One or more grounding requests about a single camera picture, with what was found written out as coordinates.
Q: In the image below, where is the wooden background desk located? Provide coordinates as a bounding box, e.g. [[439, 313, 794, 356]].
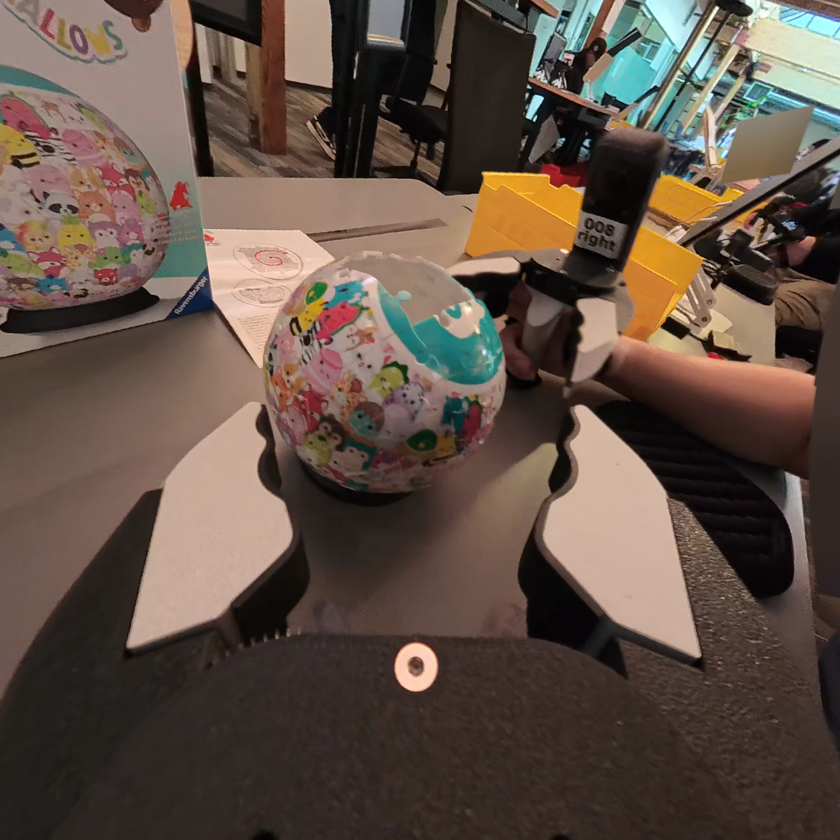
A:
[[528, 77, 622, 165]]

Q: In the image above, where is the wooden post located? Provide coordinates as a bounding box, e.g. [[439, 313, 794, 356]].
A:
[[245, 0, 288, 156]]

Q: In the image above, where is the yellow plastic bin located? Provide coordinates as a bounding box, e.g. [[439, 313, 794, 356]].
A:
[[465, 172, 703, 342], [650, 174, 747, 228]]

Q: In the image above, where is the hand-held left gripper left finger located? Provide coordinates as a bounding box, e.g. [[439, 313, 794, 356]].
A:
[[125, 401, 311, 658]]

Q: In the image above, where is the black wrist rest pad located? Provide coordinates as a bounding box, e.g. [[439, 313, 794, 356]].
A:
[[594, 400, 795, 599]]

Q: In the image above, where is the white instruction leaflet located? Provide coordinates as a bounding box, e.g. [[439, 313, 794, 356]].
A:
[[203, 227, 339, 368]]

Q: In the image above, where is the black monitor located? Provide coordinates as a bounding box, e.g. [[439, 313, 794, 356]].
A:
[[189, 0, 263, 47]]

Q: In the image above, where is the white puzzle packaging box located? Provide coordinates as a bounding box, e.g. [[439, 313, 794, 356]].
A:
[[0, 0, 216, 359]]

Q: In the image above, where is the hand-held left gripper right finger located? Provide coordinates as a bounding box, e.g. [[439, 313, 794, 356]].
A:
[[518, 404, 703, 665]]

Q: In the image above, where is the colourful puzzle ball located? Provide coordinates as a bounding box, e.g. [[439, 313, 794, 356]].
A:
[[264, 252, 508, 494]]

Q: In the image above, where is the grey panel on black stand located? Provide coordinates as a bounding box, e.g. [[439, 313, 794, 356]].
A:
[[354, 0, 408, 179]]

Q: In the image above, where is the person's right hand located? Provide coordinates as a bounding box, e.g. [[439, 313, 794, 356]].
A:
[[500, 285, 632, 389]]

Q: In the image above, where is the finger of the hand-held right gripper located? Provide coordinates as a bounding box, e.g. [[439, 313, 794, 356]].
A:
[[448, 256, 527, 320], [566, 295, 636, 399]]

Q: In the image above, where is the person's right forearm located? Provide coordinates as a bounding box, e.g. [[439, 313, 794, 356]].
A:
[[607, 335, 818, 479]]

